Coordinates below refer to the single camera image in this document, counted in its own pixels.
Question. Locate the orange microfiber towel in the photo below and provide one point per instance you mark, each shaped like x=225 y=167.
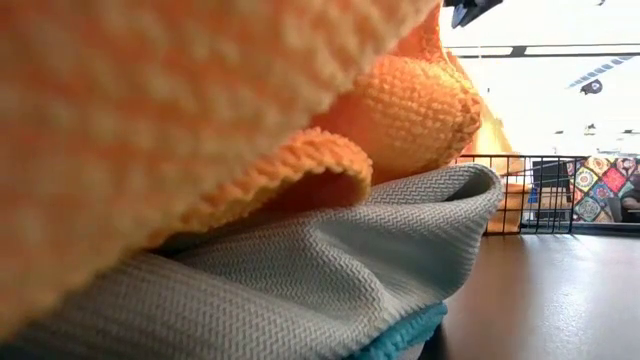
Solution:
x=492 y=135
x=150 y=125

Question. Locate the grey-blue microfiber towel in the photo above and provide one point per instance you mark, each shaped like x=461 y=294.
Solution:
x=300 y=280

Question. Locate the black hanging sign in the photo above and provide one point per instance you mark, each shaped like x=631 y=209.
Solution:
x=592 y=87

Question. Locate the colourful patchwork quilt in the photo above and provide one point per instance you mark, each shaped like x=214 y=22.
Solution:
x=600 y=185

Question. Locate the person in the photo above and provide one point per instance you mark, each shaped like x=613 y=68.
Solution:
x=631 y=202

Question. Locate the black table mat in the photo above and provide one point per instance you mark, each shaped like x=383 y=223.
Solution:
x=550 y=300

